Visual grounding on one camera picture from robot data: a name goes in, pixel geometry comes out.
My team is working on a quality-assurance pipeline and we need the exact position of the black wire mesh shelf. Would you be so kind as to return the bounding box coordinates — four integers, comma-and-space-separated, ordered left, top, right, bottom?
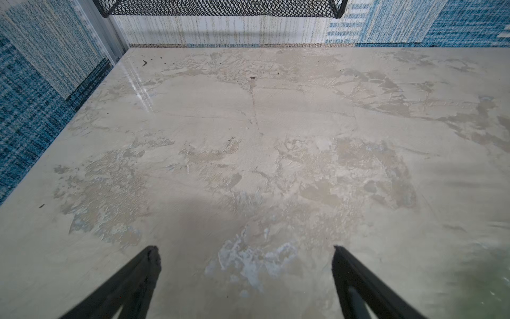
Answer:
92, 0, 348, 19

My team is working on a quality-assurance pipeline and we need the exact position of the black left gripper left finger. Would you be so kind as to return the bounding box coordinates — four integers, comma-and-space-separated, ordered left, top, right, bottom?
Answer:
62, 245, 162, 318

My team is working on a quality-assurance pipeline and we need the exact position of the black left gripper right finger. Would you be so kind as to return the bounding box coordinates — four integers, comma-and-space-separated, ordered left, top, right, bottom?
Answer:
331, 246, 424, 318

